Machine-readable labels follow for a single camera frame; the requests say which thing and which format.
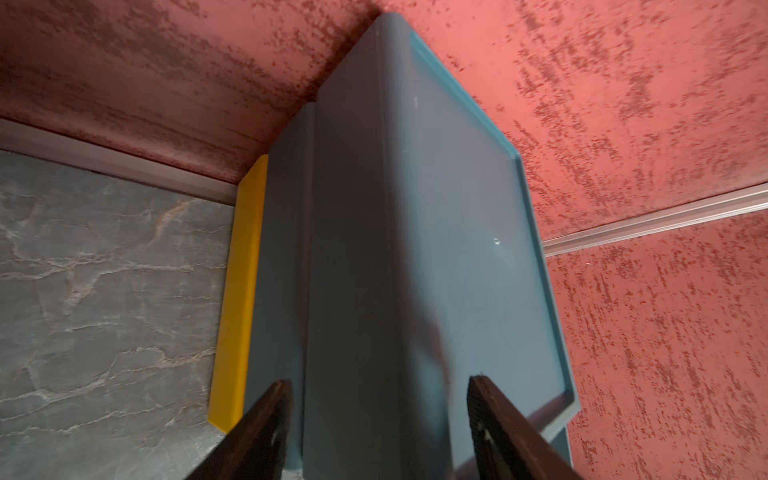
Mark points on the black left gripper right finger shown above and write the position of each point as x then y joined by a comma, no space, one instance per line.
506,445

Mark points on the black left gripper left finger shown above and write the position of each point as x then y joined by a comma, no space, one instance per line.
256,447

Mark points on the teal drawer cabinet yellow trim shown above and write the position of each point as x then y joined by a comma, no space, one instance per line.
384,251

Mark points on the aluminium corner post right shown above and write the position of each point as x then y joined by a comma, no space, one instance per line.
735,203

